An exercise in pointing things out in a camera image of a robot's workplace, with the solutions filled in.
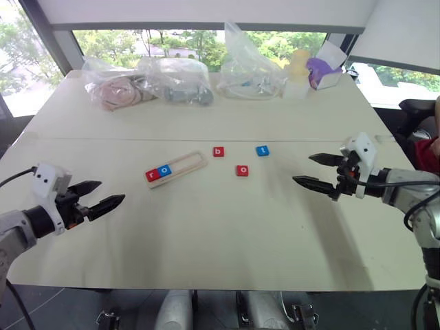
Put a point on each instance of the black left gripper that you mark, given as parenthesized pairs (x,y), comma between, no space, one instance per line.
(67,206)

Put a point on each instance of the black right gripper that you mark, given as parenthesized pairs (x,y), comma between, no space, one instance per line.
(345,182)

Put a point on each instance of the blue letter tile t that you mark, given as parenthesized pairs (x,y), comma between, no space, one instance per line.
(262,151)

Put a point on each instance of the red letter tile o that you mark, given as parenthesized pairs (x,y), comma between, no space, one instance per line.
(242,170)

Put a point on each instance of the wooden letter tray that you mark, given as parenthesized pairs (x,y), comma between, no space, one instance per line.
(182,164)

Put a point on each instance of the red letter tile b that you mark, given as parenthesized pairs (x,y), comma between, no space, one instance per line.
(218,152)

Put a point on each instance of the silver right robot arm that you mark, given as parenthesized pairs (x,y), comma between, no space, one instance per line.
(409,185)

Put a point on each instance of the person's right forearm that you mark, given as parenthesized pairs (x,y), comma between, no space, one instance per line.
(438,117)

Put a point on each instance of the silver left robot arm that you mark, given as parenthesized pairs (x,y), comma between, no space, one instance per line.
(13,227)

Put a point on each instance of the red letter tile r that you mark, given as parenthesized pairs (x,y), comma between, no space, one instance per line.
(152,175)

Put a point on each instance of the blue letter tile o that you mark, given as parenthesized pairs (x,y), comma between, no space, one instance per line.
(164,171)

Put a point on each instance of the yellow-topped white container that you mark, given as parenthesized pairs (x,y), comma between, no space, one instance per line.
(295,86)

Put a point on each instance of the purple and white carton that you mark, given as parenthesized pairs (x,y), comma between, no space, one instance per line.
(324,74)

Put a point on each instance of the person's red garment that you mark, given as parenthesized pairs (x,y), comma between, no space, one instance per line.
(426,158)

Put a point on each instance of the plastic bag with pink contents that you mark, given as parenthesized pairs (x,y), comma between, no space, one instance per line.
(113,89)

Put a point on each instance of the black metal clamp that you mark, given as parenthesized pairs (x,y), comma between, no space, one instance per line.
(304,313)
(108,319)

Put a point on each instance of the tall clear plastic bag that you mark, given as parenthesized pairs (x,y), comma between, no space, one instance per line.
(244,75)

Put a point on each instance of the grey rounded shape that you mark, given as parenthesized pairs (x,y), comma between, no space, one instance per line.
(261,311)
(173,309)

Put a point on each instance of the plastic bag with grey contents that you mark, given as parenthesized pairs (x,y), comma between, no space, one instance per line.
(182,87)

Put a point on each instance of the narrow white roller blind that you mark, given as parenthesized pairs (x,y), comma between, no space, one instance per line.
(398,31)

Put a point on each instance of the wide white roller blind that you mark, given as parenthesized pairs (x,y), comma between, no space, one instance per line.
(206,12)

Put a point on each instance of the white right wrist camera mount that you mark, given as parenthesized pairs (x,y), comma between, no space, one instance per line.
(366,151)

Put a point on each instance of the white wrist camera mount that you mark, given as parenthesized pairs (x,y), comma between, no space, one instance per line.
(46,178)
(366,151)

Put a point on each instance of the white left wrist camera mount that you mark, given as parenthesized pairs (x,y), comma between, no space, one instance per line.
(46,178)

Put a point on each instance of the dark window frame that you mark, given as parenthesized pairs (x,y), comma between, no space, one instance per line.
(51,44)

